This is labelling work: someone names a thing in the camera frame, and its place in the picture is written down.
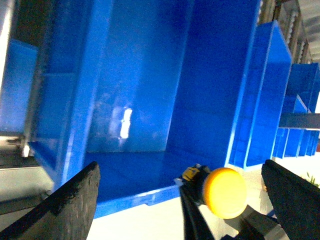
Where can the blue right plastic bin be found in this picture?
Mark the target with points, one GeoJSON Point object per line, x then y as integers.
{"type": "Point", "coordinates": [263, 98]}

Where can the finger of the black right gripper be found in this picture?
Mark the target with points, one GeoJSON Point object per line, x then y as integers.
{"type": "Point", "coordinates": [256, 226]}
{"type": "Point", "coordinates": [194, 224]}

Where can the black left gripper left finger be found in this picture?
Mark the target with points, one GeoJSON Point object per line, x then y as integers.
{"type": "Point", "coordinates": [67, 214]}

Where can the yellow mushroom push button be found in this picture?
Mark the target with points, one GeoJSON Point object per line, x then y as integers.
{"type": "Point", "coordinates": [222, 190]}

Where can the blue plastic bin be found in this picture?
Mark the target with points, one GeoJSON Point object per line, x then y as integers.
{"type": "Point", "coordinates": [263, 98]}
{"type": "Point", "coordinates": [146, 88]}
{"type": "Point", "coordinates": [16, 87]}

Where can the potted green plant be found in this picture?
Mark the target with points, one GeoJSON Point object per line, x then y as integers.
{"type": "Point", "coordinates": [311, 179]}

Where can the blue left plastic bin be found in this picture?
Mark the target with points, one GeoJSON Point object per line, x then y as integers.
{"type": "Point", "coordinates": [16, 87]}

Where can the metal rack frame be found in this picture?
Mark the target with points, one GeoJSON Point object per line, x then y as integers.
{"type": "Point", "coordinates": [297, 110]}

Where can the blue middle plastic bin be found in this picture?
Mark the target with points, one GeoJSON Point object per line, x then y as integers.
{"type": "Point", "coordinates": [146, 88]}

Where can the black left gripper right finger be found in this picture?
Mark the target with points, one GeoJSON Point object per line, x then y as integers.
{"type": "Point", "coordinates": [296, 202]}

